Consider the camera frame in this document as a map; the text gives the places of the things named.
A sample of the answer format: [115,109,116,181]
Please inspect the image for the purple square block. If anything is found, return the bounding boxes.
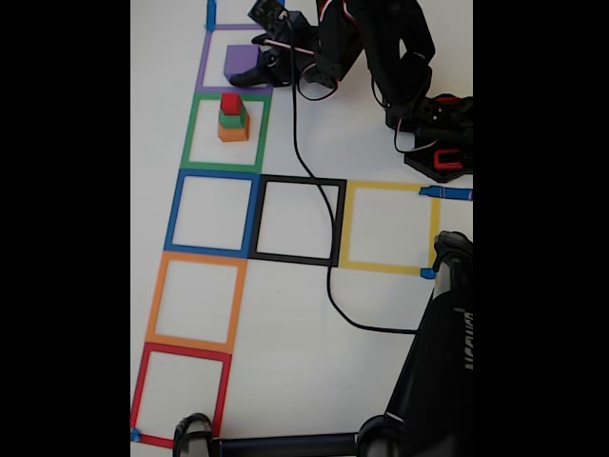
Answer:
[223,45,262,82]

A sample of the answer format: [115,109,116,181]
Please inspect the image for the green cube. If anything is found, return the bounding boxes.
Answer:
[218,102,247,129]

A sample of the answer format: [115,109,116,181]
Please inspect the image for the orange square block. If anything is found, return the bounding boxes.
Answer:
[217,113,251,143]

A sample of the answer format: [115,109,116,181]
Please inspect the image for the long blue tape strip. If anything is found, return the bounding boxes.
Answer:
[418,186,474,202]

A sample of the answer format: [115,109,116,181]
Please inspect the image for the black tripod stand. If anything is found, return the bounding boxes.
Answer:
[171,230,474,457]

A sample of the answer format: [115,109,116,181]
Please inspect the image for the red white servo wire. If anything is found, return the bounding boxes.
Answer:
[259,0,344,101]
[393,118,437,154]

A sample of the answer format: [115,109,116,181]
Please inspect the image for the purple square frame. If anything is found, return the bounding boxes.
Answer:
[194,23,278,95]

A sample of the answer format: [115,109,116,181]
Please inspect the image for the black camera cable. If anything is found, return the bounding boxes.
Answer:
[280,13,420,334]

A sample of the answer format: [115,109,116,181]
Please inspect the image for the green square frame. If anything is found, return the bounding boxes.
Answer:
[180,92,272,173]

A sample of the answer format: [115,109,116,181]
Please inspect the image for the black square frame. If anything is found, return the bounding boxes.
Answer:
[247,174,347,268]

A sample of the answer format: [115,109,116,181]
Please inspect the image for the yellow square frame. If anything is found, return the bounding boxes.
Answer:
[338,179,442,277]

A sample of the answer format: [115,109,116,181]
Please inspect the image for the blue square frame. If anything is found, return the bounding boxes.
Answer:
[164,169,262,260]

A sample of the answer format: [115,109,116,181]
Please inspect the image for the orange square frame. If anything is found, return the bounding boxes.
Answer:
[145,250,248,356]

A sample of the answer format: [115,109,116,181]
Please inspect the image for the red square frame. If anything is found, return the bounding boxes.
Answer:
[130,342,233,450]

